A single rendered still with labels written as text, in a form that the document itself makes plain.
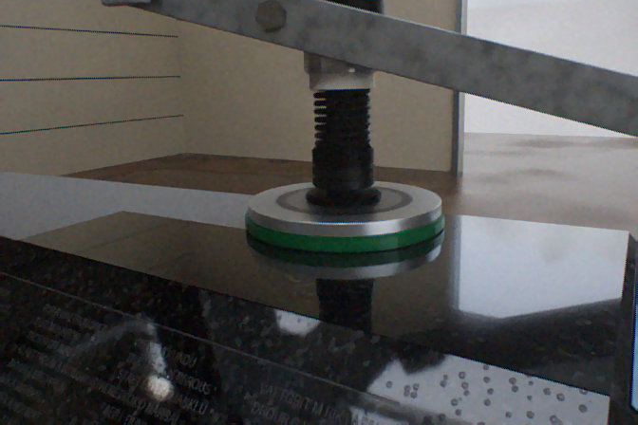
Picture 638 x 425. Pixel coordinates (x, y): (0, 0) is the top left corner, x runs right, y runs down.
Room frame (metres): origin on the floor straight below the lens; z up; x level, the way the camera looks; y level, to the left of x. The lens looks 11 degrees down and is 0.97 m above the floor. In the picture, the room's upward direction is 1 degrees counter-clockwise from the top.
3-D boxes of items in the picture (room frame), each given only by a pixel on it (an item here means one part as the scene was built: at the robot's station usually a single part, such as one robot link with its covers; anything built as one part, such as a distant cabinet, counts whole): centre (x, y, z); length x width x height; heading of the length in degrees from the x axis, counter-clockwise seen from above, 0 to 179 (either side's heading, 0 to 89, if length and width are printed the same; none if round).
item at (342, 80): (0.59, -0.03, 0.97); 0.07 x 0.07 x 0.04
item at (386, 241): (0.59, -0.03, 0.82); 0.22 x 0.22 x 0.04
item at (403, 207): (0.59, -0.03, 0.82); 0.21 x 0.21 x 0.01
